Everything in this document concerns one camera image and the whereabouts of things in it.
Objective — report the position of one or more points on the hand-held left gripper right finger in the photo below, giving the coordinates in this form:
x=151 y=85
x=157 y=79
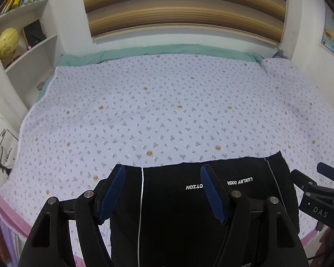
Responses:
x=213 y=192

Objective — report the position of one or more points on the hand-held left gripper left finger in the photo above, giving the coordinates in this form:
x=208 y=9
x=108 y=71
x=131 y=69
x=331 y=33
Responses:
x=112 y=192

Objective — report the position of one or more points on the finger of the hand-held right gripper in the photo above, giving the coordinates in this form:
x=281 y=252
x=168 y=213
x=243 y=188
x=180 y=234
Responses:
x=304 y=179
x=327 y=170

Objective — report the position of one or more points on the black hooded jacket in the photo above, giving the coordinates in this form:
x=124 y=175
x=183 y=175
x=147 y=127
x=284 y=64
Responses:
x=169 y=214

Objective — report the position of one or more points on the person's right hand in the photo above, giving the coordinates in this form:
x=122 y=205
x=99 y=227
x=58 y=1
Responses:
x=332 y=242

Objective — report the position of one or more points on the floral print bedspread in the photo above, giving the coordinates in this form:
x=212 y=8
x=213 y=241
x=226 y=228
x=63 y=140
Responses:
x=169 y=103

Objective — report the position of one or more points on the pink bed skirt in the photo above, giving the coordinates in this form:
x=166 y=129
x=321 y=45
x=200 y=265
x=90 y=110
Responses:
x=14 y=214

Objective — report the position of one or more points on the white bag with deer drawing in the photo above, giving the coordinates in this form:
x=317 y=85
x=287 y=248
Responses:
x=2 y=158

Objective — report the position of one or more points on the small grey cloth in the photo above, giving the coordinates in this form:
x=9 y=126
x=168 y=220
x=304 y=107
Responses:
x=280 y=54

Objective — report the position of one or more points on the white bookshelf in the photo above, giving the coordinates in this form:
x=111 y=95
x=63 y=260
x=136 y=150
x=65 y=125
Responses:
x=22 y=55

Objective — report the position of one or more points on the black box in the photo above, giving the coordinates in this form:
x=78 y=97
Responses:
x=33 y=33

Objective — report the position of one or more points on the yellow globe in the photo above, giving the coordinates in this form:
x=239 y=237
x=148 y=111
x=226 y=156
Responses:
x=7 y=43

